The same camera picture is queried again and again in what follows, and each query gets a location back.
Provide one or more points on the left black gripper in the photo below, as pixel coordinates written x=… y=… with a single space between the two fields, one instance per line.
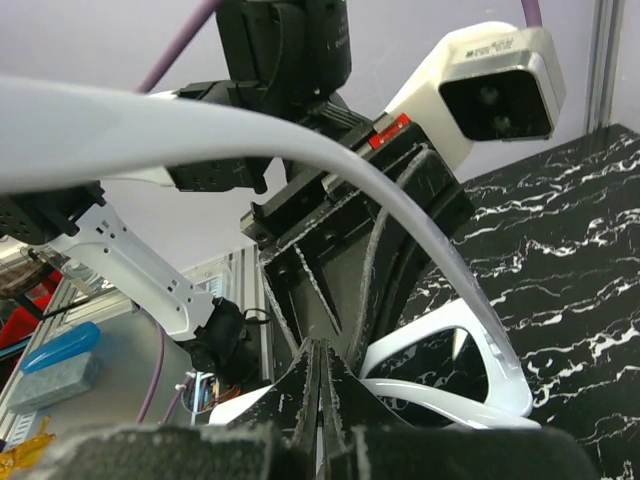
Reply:
x=326 y=275

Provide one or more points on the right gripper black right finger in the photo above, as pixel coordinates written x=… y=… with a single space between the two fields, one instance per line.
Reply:
x=364 y=439

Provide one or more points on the blue whiteboard eraser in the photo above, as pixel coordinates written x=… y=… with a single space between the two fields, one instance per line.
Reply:
x=76 y=341

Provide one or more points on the black marble pattern mat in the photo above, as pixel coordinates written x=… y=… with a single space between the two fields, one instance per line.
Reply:
x=554 y=243

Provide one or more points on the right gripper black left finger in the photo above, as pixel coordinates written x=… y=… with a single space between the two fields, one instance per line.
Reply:
x=275 y=438

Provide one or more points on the grey sponge block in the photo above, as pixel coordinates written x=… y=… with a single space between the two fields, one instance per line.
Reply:
x=54 y=384

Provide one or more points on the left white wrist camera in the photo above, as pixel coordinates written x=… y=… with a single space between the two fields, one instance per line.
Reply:
x=487 y=82

